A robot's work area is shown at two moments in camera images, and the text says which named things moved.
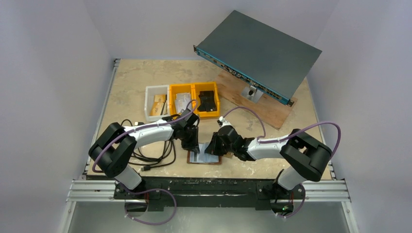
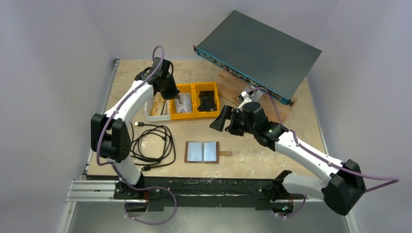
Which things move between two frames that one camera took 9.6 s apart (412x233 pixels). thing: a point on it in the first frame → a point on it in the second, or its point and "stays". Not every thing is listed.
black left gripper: (193, 145) → (172, 93)
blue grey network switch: (266, 58) stays
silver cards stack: (181, 101) stays
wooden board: (269, 108) stays
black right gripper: (214, 145) → (230, 120)
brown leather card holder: (202, 158) stays
